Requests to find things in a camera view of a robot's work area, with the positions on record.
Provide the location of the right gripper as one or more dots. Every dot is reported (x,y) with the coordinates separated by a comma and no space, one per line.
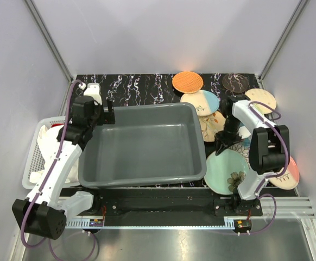
(223,142)

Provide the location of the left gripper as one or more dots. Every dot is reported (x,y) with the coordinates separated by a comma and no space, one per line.
(108,117)

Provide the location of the mint green flower plate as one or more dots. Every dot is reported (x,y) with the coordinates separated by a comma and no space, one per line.
(225,172)

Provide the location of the cream and blue plate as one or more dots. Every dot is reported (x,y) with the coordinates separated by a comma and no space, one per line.
(205,102)

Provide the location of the orange woven plate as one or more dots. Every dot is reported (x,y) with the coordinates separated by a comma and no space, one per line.
(187,82)

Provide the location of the teal embossed plate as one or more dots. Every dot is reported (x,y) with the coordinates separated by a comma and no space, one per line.
(246,142)

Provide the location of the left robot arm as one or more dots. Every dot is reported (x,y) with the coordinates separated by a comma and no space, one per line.
(41,213)

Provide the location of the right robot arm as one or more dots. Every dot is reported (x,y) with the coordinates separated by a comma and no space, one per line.
(269,154)

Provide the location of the grey plastic bin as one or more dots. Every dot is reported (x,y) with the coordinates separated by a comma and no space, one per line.
(147,145)

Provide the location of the white petal pattern bowl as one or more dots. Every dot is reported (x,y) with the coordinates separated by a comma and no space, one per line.
(242,150)

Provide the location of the cream leaf pattern plate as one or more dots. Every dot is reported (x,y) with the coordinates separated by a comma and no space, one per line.
(210,125)

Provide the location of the cream green centre plate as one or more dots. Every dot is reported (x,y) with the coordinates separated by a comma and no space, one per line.
(243,132)

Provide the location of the beige wooden round plate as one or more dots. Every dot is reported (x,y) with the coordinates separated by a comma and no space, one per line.
(263,96)

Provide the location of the dark transparent glass plate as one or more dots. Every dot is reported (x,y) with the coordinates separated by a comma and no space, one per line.
(236,83)

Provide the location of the white cloth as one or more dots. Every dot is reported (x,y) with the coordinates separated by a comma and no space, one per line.
(47,142)

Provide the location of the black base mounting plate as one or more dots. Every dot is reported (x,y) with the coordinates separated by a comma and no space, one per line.
(154,208)

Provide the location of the pink and cream plate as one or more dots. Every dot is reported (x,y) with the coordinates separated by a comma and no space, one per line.
(290,179)

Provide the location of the white plastic basket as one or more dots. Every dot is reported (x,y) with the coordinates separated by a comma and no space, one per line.
(35,161)

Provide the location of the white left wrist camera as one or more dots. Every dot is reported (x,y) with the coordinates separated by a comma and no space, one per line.
(92,90)

